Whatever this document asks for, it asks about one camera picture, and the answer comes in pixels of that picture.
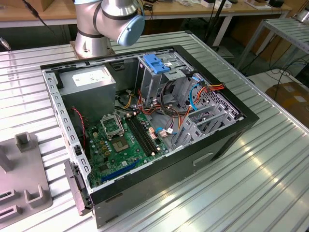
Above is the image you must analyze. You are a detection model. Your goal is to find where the metal disk bay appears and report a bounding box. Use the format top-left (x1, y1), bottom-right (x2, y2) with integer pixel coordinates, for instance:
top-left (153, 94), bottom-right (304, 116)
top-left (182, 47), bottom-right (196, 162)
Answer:
top-left (172, 93), bottom-right (243, 149)

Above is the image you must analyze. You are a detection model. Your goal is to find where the black RAM slot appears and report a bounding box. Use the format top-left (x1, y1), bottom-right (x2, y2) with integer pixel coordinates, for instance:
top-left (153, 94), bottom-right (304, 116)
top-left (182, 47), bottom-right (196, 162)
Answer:
top-left (132, 116), bottom-right (157, 154)
top-left (125, 116), bottom-right (151, 157)
top-left (129, 116), bottom-right (154, 156)
top-left (136, 115), bottom-right (161, 153)

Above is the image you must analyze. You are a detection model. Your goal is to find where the metal optical drive cage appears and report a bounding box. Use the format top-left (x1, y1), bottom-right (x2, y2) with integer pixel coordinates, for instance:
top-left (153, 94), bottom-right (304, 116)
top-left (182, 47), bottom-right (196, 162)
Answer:
top-left (135, 52), bottom-right (194, 107)

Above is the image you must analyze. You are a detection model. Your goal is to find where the CPU socket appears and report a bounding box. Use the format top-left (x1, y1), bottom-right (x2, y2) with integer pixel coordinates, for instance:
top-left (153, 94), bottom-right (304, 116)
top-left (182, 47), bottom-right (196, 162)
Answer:
top-left (110, 136), bottom-right (132, 154)

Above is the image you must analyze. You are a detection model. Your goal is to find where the green motherboard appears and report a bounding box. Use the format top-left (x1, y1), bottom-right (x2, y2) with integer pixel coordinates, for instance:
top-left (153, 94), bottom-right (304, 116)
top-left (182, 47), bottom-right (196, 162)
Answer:
top-left (85, 112), bottom-right (169, 188)

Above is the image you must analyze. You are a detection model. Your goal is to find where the metal socket cover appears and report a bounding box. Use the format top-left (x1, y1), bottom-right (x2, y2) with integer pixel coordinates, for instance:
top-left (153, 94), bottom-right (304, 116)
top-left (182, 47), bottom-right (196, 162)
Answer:
top-left (100, 113), bottom-right (125, 140)

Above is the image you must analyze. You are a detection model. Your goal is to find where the blue plastic drive latch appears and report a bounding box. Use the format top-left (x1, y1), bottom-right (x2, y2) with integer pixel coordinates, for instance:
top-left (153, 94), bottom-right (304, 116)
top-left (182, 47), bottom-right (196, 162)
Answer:
top-left (142, 54), bottom-right (171, 75)

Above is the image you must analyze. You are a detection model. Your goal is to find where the blue expansion slot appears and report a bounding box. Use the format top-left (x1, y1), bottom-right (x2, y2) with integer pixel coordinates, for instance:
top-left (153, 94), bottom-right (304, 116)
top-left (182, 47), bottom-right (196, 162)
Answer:
top-left (100, 158), bottom-right (140, 183)

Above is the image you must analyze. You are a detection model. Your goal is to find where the grey power supply unit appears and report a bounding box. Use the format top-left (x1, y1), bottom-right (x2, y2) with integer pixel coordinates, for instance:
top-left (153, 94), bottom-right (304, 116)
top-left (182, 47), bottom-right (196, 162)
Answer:
top-left (57, 65), bottom-right (117, 124)

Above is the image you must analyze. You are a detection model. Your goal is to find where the black open PC case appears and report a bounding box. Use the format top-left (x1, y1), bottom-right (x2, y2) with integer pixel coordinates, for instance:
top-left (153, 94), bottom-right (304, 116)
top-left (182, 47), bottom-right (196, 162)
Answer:
top-left (40, 44), bottom-right (260, 229)

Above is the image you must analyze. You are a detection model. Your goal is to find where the grey plastic case latch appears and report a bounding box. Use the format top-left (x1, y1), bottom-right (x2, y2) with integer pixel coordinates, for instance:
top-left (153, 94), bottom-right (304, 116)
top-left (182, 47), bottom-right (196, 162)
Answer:
top-left (64, 160), bottom-right (94, 216)

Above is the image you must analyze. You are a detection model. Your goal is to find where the brown cardboard box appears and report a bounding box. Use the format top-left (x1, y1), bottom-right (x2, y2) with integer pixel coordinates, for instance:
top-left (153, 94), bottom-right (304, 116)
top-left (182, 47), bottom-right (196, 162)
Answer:
top-left (265, 81), bottom-right (309, 116)

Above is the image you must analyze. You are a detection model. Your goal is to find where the grey parts rack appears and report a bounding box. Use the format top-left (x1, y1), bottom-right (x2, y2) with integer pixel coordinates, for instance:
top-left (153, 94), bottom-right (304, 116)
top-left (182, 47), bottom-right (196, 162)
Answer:
top-left (0, 131), bottom-right (54, 223)

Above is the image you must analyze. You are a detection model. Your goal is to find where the cardboard box on desk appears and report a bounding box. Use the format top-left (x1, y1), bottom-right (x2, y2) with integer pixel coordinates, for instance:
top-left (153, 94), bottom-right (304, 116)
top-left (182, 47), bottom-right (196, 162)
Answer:
top-left (40, 0), bottom-right (76, 12)

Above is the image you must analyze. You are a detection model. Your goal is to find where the metal slat side table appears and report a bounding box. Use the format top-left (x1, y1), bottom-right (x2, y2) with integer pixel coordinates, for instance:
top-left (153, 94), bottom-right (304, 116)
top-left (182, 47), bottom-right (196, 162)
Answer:
top-left (235, 18), bottom-right (309, 71)

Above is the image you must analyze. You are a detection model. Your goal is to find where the red orange wire bundle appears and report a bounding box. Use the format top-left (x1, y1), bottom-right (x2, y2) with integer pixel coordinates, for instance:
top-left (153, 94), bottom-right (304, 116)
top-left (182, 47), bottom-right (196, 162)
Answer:
top-left (136, 89), bottom-right (169, 119)

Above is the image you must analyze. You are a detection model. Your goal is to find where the blue wire with white plug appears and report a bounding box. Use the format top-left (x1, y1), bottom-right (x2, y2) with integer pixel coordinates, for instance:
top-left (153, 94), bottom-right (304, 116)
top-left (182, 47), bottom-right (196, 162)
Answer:
top-left (155, 127), bottom-right (174, 139)

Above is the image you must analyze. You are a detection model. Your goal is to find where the black wire bundle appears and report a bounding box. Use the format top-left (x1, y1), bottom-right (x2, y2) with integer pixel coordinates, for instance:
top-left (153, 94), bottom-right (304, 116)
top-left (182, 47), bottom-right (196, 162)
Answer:
top-left (160, 81), bottom-right (194, 118)

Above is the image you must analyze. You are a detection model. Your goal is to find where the yellow black power wire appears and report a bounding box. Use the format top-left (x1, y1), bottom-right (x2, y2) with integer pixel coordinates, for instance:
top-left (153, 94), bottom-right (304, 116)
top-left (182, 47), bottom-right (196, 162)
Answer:
top-left (115, 93), bottom-right (136, 109)

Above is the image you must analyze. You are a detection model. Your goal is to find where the long blue data wire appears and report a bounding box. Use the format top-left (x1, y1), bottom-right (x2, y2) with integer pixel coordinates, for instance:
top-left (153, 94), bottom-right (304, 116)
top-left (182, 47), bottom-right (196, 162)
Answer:
top-left (190, 74), bottom-right (206, 111)

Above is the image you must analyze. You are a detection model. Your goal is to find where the red black fan wire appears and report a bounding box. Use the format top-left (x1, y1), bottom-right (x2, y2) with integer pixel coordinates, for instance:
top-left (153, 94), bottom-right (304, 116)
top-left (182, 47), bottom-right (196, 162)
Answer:
top-left (72, 107), bottom-right (86, 145)

